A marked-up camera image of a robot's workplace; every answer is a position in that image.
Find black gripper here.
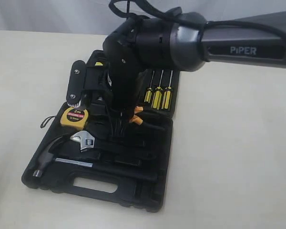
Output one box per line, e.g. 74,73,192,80
108,59,142,117

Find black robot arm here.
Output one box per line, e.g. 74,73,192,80
102,8,286,116

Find left yellow black screwdriver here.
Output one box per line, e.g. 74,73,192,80
143,70,155,104

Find right yellow black screwdriver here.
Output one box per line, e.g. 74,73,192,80
162,70,173,110

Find yellow tape measure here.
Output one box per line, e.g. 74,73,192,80
40,107,89,131

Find black plastic tool case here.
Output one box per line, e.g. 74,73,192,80
21,50,180,212

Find chrome adjustable wrench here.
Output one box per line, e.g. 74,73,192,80
70,130,157,160

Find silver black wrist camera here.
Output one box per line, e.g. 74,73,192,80
66,59,112,110

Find yellow black screwdriver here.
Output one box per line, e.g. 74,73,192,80
162,70,173,110
151,70,164,110
143,70,155,104

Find middle yellow black screwdriver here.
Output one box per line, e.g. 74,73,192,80
151,70,164,110

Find claw hammer black handle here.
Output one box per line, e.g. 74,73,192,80
32,136,157,182

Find orange black combination pliers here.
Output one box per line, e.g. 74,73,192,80
127,106,166,131

